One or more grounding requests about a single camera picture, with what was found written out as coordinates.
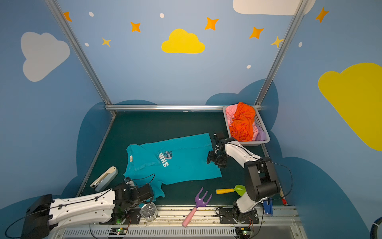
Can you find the purple pink toy rake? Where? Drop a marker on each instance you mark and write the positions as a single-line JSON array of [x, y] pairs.
[[200, 202]]

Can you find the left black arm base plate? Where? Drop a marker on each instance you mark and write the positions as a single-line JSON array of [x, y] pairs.
[[132, 216]]

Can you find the teal printed t shirt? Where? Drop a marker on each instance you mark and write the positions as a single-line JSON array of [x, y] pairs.
[[171, 161]]

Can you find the grey white stapler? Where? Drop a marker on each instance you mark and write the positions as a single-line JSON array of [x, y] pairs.
[[105, 179]]

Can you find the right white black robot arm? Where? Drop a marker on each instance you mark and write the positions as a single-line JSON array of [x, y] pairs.
[[260, 177]]

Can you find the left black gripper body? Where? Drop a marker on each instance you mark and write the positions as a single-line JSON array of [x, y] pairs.
[[146, 193]]

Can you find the green circuit board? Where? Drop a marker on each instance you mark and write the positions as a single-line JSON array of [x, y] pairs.
[[243, 233], [118, 231]]

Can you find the left green circuit board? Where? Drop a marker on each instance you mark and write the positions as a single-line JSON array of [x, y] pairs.
[[118, 231]]

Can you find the front aluminium rail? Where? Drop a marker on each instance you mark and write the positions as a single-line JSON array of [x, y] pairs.
[[205, 224]]

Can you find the lilac t shirt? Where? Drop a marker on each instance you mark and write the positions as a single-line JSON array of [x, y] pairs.
[[261, 136]]

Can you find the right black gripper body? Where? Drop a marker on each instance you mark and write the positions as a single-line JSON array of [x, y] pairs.
[[216, 157]]

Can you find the orange t shirt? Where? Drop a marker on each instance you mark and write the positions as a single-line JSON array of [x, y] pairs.
[[243, 122]]

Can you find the right green circuit board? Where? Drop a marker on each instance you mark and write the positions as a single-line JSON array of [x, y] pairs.
[[243, 233]]

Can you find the aluminium frame post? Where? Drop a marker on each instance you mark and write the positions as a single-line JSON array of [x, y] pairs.
[[56, 11], [290, 33]]

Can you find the green yellow toy trowel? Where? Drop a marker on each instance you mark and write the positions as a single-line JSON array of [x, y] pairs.
[[239, 189]]

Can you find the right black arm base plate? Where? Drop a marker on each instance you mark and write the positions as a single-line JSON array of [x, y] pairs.
[[225, 215]]

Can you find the left aluminium frame post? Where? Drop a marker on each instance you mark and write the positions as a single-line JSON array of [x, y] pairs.
[[56, 11]]

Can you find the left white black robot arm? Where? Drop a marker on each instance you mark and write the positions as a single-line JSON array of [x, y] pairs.
[[111, 206]]

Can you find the right aluminium frame post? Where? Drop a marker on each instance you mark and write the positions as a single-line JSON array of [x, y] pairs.
[[290, 33]]

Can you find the silver tin can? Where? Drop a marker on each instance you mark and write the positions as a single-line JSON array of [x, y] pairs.
[[149, 212]]

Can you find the blue stapler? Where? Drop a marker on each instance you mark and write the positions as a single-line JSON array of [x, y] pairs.
[[268, 206]]

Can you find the red tipped white pen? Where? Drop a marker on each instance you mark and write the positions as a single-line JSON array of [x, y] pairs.
[[283, 199]]

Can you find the horizontal aluminium frame bar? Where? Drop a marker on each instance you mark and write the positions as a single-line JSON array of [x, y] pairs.
[[164, 108]]

